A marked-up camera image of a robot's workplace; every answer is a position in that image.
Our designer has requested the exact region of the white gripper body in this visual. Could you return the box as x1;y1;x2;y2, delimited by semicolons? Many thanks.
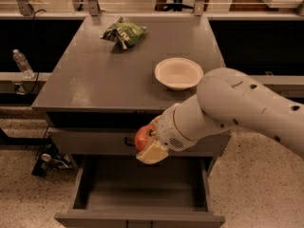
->
155;107;194;152

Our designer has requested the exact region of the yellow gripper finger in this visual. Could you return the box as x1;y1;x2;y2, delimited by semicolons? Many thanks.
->
136;141;169;164
149;115;162;125

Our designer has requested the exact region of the red apple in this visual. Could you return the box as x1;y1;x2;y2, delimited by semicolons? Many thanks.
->
135;124;156;151

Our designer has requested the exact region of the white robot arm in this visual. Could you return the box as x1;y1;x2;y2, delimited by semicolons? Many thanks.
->
135;67;304;164

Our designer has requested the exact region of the grey drawer cabinet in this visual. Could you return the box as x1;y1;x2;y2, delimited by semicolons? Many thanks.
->
31;14;244;228

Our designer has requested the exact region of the open middle grey drawer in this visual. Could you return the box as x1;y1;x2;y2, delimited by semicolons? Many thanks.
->
54;156;225;228

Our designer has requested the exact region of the closed top grey drawer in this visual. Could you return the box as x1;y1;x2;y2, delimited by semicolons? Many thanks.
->
48;127;231;157

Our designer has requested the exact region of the white paper bowl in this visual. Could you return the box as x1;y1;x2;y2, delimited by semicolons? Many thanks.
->
154;58;203;90

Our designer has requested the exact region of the green chip bag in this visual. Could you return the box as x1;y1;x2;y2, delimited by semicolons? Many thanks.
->
101;17;146;49

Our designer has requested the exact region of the clear plastic water bottle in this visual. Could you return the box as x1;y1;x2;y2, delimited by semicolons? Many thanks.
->
13;49;34;79

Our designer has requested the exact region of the black drawer handle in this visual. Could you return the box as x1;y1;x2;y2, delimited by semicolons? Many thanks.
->
124;137;135;147

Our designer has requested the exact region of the black cable bundle on floor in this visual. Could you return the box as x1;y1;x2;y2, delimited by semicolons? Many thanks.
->
31;126;75;177

